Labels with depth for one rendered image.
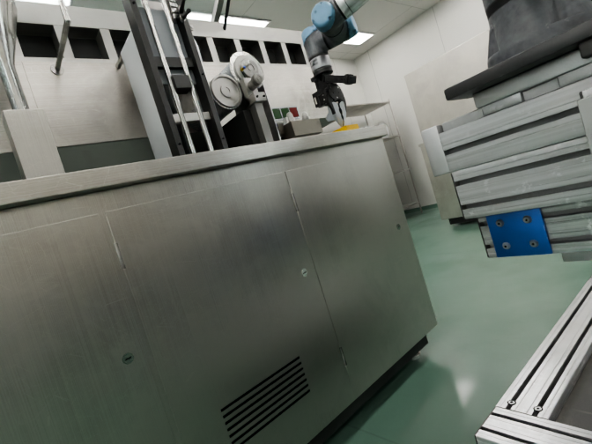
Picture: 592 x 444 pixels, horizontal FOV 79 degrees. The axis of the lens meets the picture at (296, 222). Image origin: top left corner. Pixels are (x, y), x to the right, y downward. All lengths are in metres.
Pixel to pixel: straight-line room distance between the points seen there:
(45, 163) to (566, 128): 1.15
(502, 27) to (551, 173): 0.23
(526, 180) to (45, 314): 0.85
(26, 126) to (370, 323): 1.14
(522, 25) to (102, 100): 1.33
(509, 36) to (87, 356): 0.89
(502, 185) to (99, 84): 1.38
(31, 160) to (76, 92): 0.46
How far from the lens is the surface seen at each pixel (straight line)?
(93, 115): 1.54
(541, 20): 0.66
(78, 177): 0.81
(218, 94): 1.36
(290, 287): 1.01
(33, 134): 1.21
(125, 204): 0.84
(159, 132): 1.36
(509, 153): 0.67
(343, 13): 1.27
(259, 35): 2.10
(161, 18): 1.28
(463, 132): 0.70
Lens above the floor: 0.71
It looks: 3 degrees down
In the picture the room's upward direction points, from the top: 17 degrees counter-clockwise
